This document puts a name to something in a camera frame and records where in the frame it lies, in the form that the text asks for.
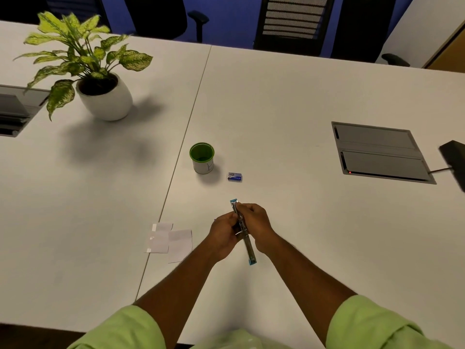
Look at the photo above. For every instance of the person's right hand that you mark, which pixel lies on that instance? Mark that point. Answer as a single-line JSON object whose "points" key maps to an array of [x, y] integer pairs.
{"points": [[261, 227]]}

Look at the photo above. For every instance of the person's left hand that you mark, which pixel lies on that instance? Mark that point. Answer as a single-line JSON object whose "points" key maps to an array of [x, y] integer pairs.
{"points": [[221, 238]]}

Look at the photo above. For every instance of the person's left fingers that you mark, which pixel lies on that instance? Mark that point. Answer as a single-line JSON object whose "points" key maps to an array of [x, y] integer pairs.
{"points": [[229, 223]]}

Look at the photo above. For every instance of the person's right fingers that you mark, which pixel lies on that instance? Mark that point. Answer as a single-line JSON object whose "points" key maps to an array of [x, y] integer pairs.
{"points": [[247, 213]]}

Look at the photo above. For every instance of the blue metal stapler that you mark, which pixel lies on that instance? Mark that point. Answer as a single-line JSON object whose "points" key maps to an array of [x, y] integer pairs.
{"points": [[250, 248]]}

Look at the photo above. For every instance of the person's left forearm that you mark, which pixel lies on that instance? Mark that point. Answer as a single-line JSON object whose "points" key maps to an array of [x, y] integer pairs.
{"points": [[178, 287]]}

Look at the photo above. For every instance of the person's right forearm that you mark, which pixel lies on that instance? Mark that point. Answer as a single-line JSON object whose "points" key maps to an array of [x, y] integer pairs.
{"points": [[301, 276]]}

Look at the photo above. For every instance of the small blue staple box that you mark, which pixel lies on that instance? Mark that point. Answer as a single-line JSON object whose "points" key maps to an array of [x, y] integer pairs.
{"points": [[235, 176]]}

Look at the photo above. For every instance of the white paper sheet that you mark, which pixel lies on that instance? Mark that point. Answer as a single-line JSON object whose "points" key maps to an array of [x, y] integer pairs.
{"points": [[180, 245], [158, 242]]}

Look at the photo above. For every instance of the small white paper slip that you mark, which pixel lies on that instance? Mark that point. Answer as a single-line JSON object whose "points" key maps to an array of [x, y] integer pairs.
{"points": [[162, 226]]}

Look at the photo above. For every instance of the green and white cup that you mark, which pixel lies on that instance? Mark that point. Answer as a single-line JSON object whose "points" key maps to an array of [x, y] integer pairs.
{"points": [[202, 159]]}

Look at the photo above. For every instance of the light green shirt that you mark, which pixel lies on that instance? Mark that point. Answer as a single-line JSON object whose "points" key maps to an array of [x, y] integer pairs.
{"points": [[370, 327]]}

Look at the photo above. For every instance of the white round plant pot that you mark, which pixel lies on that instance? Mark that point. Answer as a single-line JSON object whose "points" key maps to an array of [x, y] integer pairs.
{"points": [[105, 98]]}

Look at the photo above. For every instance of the black mesh-back office chair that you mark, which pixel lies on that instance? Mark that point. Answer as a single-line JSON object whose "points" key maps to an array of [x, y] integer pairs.
{"points": [[294, 23]]}

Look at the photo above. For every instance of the black box device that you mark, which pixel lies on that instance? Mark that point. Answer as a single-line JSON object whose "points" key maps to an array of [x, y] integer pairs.
{"points": [[454, 159]]}

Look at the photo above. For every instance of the green variegated leafy plant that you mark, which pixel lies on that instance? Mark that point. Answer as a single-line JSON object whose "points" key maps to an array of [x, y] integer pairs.
{"points": [[78, 56]]}

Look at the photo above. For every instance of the brown wooden panel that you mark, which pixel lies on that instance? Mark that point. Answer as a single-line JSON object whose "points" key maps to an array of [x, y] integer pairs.
{"points": [[448, 54]]}

